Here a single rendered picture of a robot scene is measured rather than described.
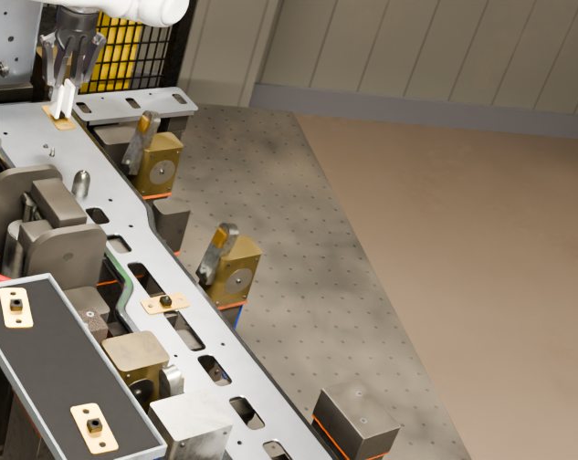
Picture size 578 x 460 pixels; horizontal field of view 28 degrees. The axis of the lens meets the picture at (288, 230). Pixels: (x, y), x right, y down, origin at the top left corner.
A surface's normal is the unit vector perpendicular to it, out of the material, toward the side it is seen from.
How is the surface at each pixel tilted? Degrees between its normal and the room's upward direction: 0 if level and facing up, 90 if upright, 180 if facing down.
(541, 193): 0
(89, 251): 90
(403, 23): 90
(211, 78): 90
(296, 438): 0
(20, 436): 90
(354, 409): 0
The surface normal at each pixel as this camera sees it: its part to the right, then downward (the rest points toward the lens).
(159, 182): 0.55, 0.59
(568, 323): 0.26, -0.79
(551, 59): 0.27, 0.61
